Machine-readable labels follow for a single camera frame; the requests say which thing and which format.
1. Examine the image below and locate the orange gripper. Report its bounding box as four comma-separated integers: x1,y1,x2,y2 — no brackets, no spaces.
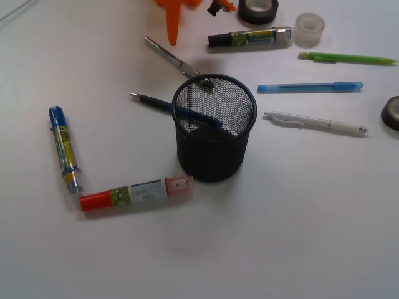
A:
155,0,236,46

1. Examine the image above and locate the silver metal pen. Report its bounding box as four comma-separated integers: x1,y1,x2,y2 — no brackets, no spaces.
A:
144,37,202,79

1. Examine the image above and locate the dark blue ballpoint pen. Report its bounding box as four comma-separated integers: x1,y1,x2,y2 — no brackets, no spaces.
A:
130,93,223,128

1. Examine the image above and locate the light blue pen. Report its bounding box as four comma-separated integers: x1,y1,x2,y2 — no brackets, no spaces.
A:
257,82,363,93

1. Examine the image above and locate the white dotted pen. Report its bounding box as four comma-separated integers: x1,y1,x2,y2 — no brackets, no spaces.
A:
263,112,368,135

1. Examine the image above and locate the green mechanical pencil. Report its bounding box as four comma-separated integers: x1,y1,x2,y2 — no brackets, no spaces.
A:
298,52,398,65

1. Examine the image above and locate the blue capped marker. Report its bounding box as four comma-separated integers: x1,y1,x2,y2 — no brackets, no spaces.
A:
49,106,83,194

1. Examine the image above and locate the black mesh pen holder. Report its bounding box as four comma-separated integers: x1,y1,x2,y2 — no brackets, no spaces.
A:
171,74,257,183

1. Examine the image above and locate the black capped marker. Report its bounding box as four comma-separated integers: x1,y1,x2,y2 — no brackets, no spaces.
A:
208,26,293,48

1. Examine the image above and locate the clear tape roll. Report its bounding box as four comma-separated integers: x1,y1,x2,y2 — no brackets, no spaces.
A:
294,12,325,48

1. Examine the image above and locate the red capped marker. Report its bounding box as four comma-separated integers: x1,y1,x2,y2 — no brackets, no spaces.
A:
79,176,193,212

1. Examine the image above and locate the black tape roll at edge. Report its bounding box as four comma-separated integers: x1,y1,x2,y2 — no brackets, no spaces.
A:
380,96,399,131

